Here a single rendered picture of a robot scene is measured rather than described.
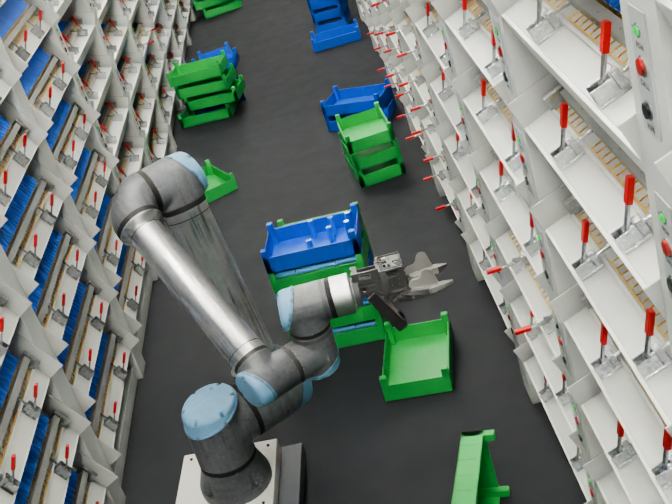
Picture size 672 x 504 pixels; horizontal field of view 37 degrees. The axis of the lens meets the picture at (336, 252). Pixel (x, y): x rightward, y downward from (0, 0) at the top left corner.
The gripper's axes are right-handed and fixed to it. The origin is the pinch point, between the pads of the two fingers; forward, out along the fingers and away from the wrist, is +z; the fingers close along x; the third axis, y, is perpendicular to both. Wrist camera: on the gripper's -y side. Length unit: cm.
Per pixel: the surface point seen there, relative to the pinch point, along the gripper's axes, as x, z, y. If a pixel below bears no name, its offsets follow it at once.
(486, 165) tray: 30.0, 17.6, 9.5
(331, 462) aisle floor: 30, -39, -65
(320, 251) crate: 84, -29, -29
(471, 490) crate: -18.0, -6.0, -44.1
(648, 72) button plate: -106, 13, 77
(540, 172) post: -40, 16, 38
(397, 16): 170, 16, 12
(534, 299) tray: -1.8, 17.9, -10.2
